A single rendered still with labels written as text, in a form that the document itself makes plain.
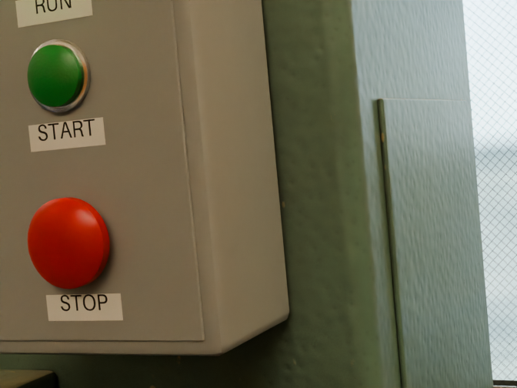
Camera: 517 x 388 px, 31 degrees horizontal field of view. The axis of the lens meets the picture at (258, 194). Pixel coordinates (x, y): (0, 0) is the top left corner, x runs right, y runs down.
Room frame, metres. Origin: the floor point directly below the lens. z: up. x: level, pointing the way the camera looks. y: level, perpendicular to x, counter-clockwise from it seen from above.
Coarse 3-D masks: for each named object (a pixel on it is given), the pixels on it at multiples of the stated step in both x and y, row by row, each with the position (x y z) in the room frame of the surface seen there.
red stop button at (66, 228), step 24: (48, 216) 0.31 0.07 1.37; (72, 216) 0.30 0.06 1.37; (96, 216) 0.30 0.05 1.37; (48, 240) 0.31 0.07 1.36; (72, 240) 0.30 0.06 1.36; (96, 240) 0.30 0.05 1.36; (48, 264) 0.31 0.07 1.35; (72, 264) 0.30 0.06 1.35; (96, 264) 0.30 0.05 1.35; (72, 288) 0.31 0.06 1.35
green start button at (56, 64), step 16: (48, 48) 0.31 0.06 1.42; (64, 48) 0.31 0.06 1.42; (32, 64) 0.31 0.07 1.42; (48, 64) 0.31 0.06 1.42; (64, 64) 0.31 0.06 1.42; (80, 64) 0.31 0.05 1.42; (32, 80) 0.31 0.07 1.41; (48, 80) 0.31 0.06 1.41; (64, 80) 0.31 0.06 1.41; (80, 80) 0.31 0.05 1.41; (48, 96) 0.31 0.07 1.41; (64, 96) 0.31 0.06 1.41; (80, 96) 0.31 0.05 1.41
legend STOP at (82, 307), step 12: (48, 300) 0.32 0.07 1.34; (60, 300) 0.32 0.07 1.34; (72, 300) 0.32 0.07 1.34; (84, 300) 0.31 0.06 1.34; (96, 300) 0.31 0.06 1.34; (108, 300) 0.31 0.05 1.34; (120, 300) 0.31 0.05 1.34; (48, 312) 0.32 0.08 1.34; (60, 312) 0.32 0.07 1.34; (72, 312) 0.32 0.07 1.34; (84, 312) 0.32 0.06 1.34; (96, 312) 0.31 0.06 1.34; (108, 312) 0.31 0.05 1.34; (120, 312) 0.31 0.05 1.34
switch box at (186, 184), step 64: (0, 0) 0.32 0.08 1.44; (128, 0) 0.30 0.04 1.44; (192, 0) 0.30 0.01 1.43; (256, 0) 0.34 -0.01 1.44; (0, 64) 0.33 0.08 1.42; (128, 64) 0.30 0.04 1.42; (192, 64) 0.30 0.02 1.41; (256, 64) 0.34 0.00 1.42; (0, 128) 0.33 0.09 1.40; (128, 128) 0.31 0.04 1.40; (192, 128) 0.30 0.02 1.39; (256, 128) 0.33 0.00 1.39; (0, 192) 0.33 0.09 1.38; (64, 192) 0.32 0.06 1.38; (128, 192) 0.31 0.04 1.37; (192, 192) 0.30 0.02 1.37; (256, 192) 0.33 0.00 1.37; (0, 256) 0.33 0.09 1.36; (128, 256) 0.31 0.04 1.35; (192, 256) 0.30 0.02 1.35; (256, 256) 0.32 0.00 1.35; (0, 320) 0.33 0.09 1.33; (128, 320) 0.31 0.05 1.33; (192, 320) 0.30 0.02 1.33; (256, 320) 0.32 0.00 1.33
